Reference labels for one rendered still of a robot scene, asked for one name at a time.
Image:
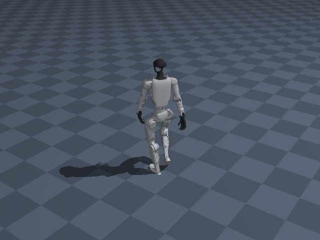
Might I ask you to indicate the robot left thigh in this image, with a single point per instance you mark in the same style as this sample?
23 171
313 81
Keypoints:
150 124

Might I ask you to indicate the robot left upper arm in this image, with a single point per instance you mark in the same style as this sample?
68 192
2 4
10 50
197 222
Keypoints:
146 84

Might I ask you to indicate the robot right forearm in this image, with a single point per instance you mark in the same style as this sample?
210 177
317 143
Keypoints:
180 107

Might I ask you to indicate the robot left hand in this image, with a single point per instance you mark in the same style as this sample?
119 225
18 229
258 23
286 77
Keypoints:
139 117

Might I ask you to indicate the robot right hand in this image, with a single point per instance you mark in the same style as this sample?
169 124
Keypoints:
182 121

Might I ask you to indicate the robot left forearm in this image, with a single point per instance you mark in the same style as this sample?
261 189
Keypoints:
140 105

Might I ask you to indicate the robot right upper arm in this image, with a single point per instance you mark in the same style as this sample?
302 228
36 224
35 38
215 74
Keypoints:
175 88

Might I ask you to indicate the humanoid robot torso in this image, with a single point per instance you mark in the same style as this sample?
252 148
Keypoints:
160 94

